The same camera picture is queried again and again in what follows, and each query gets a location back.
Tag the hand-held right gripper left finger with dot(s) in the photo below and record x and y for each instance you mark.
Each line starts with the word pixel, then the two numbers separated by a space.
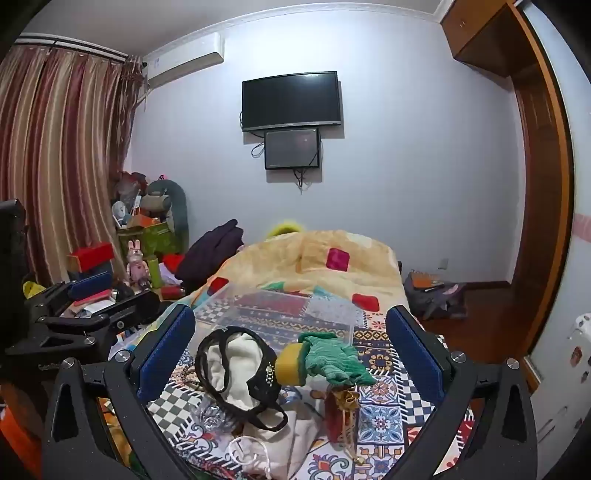
pixel 162 353

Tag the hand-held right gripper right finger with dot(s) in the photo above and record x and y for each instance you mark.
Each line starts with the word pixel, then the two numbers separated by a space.
pixel 415 353

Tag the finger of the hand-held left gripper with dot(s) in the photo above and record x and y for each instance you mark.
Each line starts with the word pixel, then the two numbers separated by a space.
pixel 136 309
pixel 90 286

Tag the red box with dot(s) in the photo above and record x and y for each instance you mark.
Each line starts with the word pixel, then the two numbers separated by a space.
pixel 90 257

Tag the green bottle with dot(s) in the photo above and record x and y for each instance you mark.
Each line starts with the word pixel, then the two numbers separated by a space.
pixel 154 274

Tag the pink bunny toy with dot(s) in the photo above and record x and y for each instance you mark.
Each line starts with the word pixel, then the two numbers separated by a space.
pixel 136 263

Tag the red cloth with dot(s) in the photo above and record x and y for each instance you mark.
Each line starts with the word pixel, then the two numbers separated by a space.
pixel 171 262

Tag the dark bag with papers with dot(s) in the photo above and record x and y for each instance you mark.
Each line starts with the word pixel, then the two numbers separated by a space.
pixel 434 295

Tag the black bra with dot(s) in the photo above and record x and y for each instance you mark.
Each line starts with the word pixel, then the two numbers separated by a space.
pixel 231 369

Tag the green gift bag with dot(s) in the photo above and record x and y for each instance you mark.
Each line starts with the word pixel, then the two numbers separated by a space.
pixel 154 237

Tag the green knit cloth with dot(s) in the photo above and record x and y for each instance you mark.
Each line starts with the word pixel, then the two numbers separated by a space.
pixel 334 360

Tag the clear plastic bag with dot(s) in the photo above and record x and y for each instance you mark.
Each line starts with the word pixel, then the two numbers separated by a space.
pixel 212 417

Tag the dark purple coat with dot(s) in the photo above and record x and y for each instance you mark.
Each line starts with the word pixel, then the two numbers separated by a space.
pixel 210 251

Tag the pile of plush toys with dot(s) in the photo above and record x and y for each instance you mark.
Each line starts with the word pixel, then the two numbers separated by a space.
pixel 129 198

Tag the red pouch with gold bow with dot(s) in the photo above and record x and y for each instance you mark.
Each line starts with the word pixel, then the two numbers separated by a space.
pixel 341 415

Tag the yellow sponge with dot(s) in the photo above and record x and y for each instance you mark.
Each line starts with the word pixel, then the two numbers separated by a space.
pixel 288 364

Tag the clear plastic storage box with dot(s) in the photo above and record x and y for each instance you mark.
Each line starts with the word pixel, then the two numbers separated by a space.
pixel 281 309

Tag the striped red beige curtain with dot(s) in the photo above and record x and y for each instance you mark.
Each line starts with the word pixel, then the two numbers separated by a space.
pixel 60 138

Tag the white appliance with stickers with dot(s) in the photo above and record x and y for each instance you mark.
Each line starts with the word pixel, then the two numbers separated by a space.
pixel 563 378

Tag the yellow patchwork blanket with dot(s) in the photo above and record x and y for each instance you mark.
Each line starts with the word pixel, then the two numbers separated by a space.
pixel 295 263

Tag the white cloth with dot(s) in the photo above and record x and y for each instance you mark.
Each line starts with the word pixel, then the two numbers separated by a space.
pixel 286 438

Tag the orange box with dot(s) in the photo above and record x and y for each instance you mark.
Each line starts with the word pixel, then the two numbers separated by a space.
pixel 18 443

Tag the yellow green plush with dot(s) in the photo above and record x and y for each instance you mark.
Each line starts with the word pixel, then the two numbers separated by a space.
pixel 286 229

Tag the curtain rod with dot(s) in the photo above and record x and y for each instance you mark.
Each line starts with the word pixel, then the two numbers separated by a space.
pixel 74 46

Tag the white air conditioner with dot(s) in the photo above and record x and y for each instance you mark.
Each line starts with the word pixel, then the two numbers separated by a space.
pixel 184 60

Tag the wooden overhead cabinet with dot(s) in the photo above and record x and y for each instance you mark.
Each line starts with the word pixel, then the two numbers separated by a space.
pixel 480 37

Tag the white wall outlet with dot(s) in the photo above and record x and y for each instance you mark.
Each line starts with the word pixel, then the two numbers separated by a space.
pixel 443 264

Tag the wooden door frame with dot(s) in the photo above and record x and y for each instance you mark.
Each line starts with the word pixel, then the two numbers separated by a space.
pixel 547 194

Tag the small black wall monitor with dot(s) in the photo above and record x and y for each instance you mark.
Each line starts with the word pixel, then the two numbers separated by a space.
pixel 292 148

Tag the large black wall television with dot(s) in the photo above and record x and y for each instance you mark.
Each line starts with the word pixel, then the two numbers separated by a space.
pixel 292 99

